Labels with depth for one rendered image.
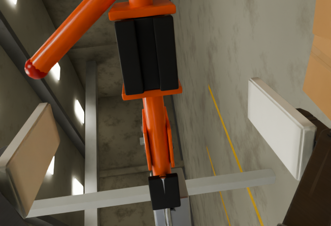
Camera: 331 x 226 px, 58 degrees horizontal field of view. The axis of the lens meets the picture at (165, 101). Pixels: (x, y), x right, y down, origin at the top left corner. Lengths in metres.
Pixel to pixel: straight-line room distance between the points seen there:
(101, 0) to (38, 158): 0.17
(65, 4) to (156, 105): 12.27
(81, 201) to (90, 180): 8.65
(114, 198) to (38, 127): 3.18
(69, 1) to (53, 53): 12.10
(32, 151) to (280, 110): 0.13
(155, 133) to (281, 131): 0.18
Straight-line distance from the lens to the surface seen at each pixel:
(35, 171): 0.17
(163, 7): 0.27
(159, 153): 0.33
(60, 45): 0.31
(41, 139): 0.18
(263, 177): 3.49
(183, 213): 0.39
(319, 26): 0.57
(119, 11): 0.27
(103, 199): 3.37
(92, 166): 12.24
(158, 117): 0.31
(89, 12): 0.30
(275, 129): 0.17
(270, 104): 0.17
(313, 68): 1.41
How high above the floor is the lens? 1.24
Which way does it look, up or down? 3 degrees down
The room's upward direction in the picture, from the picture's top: 97 degrees counter-clockwise
